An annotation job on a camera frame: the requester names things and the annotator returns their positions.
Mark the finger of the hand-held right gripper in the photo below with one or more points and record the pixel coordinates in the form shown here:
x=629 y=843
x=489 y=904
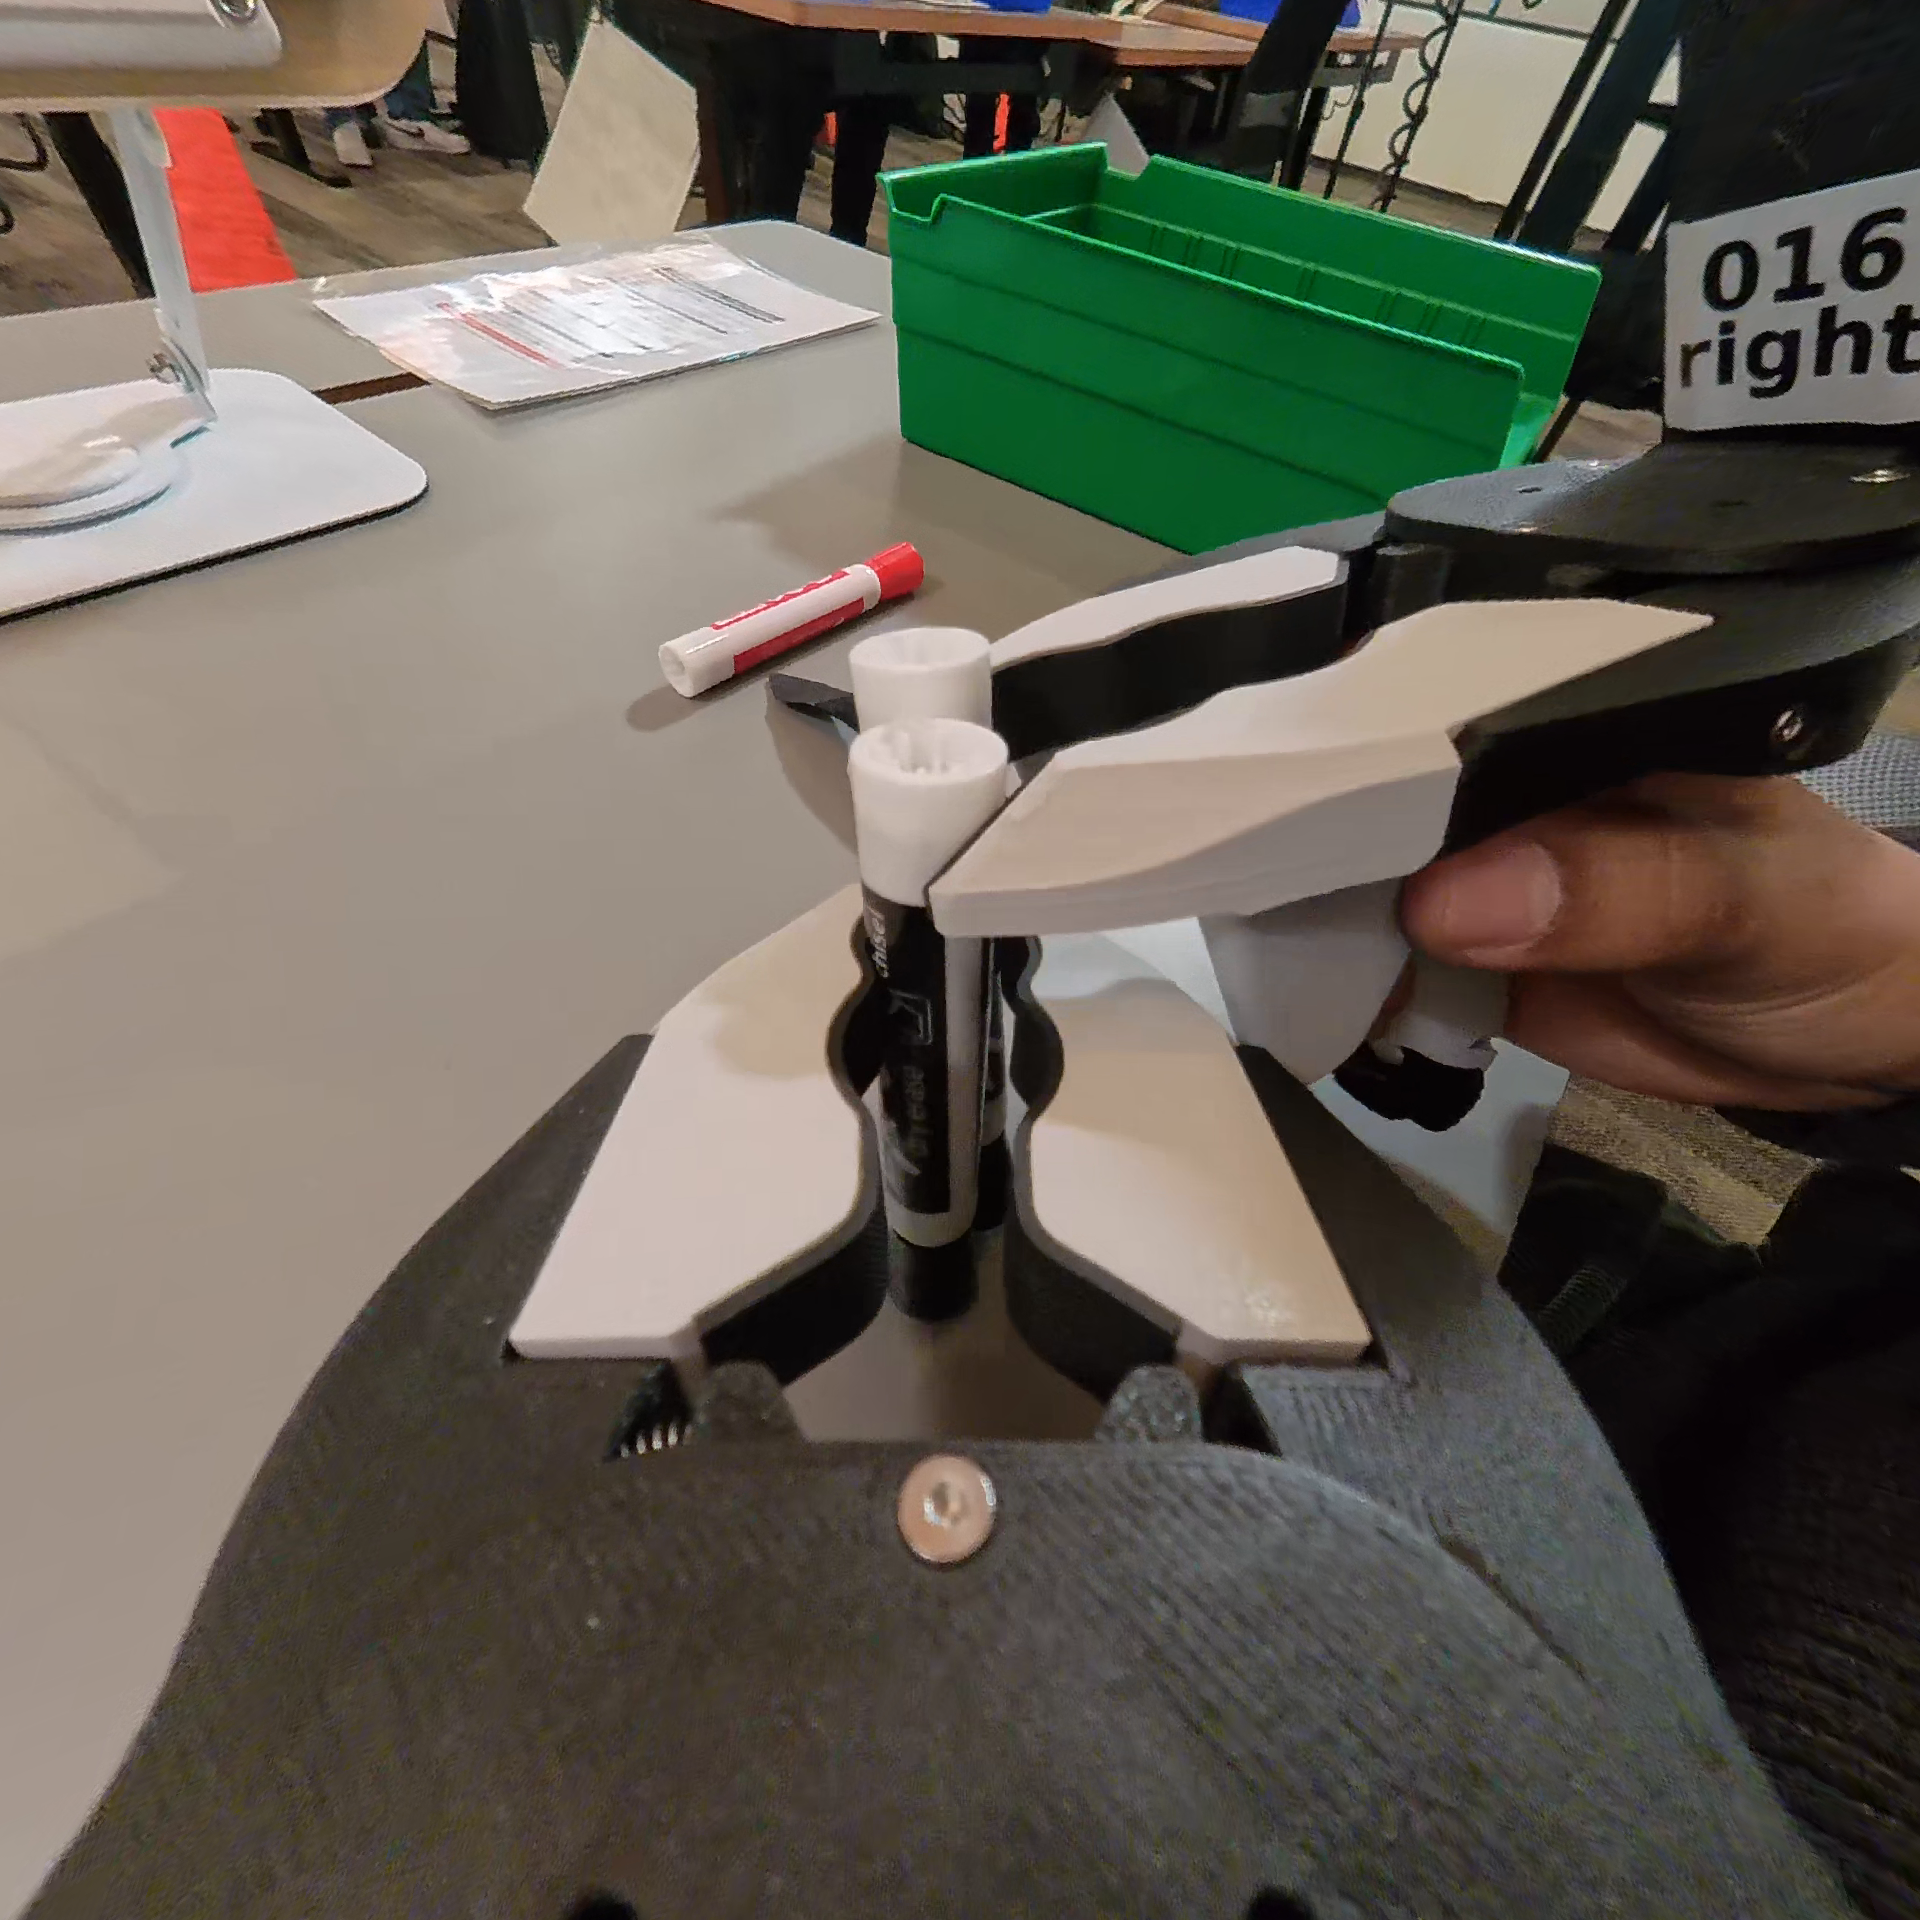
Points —
x=1244 y=809
x=1171 y=615

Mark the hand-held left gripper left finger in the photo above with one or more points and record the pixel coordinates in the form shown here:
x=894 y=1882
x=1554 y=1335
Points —
x=705 y=1171

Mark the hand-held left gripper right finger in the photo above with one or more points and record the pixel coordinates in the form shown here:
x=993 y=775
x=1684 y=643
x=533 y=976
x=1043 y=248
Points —
x=1185 y=1185

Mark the black dry erase marker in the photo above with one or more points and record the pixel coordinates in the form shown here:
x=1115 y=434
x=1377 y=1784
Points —
x=916 y=674
x=923 y=809

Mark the red dry erase marker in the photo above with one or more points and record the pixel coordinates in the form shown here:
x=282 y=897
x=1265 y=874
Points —
x=780 y=618

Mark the person's right hand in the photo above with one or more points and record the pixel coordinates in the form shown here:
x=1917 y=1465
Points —
x=1695 y=944

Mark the green plastic bin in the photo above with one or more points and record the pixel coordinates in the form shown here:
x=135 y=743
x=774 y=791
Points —
x=1202 y=375

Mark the laminated instruction sheet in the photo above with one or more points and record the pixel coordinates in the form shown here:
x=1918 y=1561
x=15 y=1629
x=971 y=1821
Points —
x=601 y=322

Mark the wooden edged desk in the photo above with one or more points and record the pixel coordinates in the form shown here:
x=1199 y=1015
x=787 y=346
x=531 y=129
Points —
x=902 y=23

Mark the person's black knit clothing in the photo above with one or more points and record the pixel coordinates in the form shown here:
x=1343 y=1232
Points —
x=1771 y=1501

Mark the white metal stand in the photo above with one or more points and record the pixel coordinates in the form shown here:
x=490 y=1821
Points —
x=270 y=465

